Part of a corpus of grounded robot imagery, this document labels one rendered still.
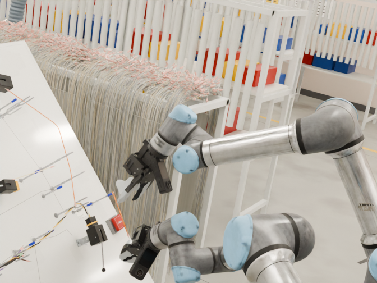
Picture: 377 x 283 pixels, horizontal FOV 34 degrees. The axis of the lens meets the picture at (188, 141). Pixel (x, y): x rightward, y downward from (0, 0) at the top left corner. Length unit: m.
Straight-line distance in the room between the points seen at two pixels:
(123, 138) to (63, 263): 0.84
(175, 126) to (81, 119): 1.08
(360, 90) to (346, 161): 8.33
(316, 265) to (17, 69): 3.05
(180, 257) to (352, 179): 0.52
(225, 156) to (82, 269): 0.66
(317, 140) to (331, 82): 8.60
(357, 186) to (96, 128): 1.42
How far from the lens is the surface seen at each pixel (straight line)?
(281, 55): 6.54
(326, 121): 1.62
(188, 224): 1.74
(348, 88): 10.12
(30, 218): 1.98
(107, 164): 2.84
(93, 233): 2.04
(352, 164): 1.75
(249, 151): 1.65
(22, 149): 2.07
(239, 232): 1.36
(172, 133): 1.84
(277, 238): 1.37
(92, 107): 2.84
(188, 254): 1.74
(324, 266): 4.73
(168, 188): 1.89
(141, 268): 1.88
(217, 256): 1.78
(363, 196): 1.78
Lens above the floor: 2.09
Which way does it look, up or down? 18 degrees down
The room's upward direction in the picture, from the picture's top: 9 degrees clockwise
